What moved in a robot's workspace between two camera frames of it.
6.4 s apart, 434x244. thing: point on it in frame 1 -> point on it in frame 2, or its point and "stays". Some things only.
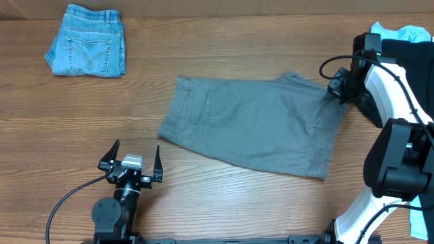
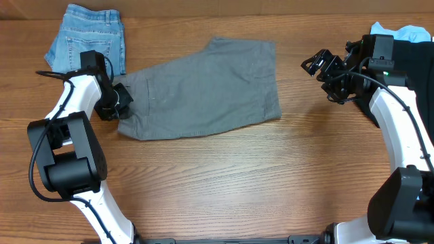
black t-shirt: [417, 58] stays
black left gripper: [146, 180] -> [125, 97]
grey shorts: [289, 125] -> [230, 84]
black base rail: [292, 239] stays
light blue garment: [413, 34] stays
